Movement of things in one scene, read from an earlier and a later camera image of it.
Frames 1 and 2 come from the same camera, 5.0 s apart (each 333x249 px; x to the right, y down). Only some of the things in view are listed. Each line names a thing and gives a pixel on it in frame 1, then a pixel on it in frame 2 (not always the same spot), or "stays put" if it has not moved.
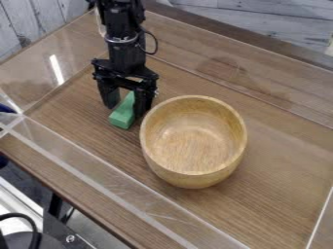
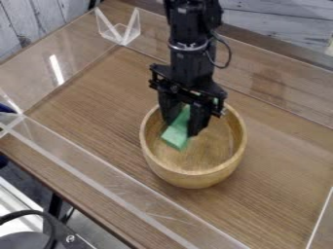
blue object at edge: [6, 108] stays put
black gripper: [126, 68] -> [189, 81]
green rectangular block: [124, 117] -> [177, 132]
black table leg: [57, 205] stays put
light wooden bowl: [193, 140] stays put
